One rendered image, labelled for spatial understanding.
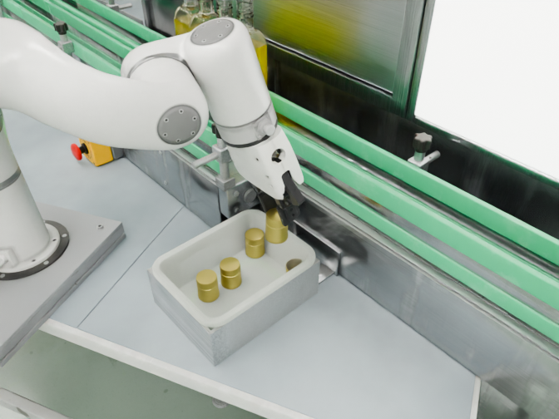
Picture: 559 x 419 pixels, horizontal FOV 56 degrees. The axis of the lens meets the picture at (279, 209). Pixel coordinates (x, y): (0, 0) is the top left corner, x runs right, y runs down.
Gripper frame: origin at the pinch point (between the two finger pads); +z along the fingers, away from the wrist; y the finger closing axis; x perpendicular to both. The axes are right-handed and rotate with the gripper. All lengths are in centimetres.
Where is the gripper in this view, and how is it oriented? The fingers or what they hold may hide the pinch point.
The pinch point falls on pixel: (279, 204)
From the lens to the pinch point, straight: 76.4
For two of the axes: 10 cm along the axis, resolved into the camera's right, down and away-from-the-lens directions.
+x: -7.2, 6.2, -3.0
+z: 2.5, 6.4, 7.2
